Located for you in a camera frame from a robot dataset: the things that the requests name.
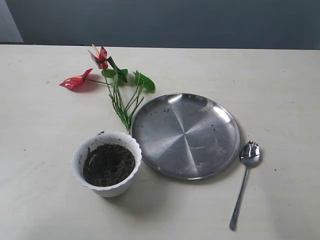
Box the artificial red anthurium plant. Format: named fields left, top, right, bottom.
left=59, top=44, right=156, bottom=134

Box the stainless steel spork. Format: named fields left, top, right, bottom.
left=229, top=140, right=262, bottom=232

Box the white scalloped plastic pot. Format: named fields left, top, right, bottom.
left=71, top=131, right=142, bottom=198

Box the dark potting soil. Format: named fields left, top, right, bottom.
left=83, top=143, right=136, bottom=187

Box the round stainless steel plate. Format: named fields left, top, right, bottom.
left=131, top=93, right=241, bottom=180

